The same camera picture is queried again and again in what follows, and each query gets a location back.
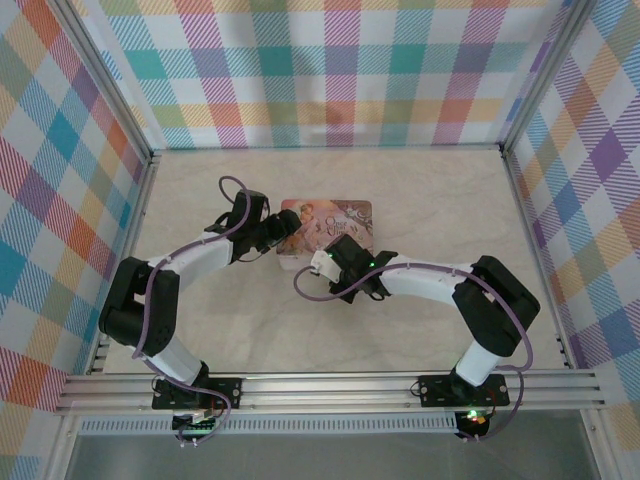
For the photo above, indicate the pink printed tin box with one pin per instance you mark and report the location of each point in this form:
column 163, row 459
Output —
column 340, row 220

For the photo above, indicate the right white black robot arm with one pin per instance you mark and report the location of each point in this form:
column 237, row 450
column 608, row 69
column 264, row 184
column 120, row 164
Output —
column 425, row 280

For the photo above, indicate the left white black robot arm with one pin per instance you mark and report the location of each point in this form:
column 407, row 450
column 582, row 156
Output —
column 200, row 255

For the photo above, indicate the right electronics board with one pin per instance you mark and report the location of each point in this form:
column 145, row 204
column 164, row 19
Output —
column 472, row 419

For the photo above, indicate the electronics board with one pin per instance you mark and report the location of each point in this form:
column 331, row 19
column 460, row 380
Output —
column 472, row 419
column 197, row 425

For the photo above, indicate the left electronics board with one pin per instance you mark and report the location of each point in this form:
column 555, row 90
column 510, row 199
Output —
column 197, row 425

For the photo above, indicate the aluminium frame side rail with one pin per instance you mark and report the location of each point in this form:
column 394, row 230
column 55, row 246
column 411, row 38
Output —
column 135, row 225

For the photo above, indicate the aluminium mounting rail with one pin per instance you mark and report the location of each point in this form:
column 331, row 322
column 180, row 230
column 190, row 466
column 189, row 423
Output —
column 325, row 390

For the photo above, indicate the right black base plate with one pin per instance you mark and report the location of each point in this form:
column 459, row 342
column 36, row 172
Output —
column 437, row 390

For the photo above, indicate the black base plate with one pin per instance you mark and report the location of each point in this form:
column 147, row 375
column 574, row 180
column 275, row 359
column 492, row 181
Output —
column 225, row 392
column 437, row 390

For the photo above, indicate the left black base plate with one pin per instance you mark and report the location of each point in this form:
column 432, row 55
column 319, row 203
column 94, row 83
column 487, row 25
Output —
column 225, row 392

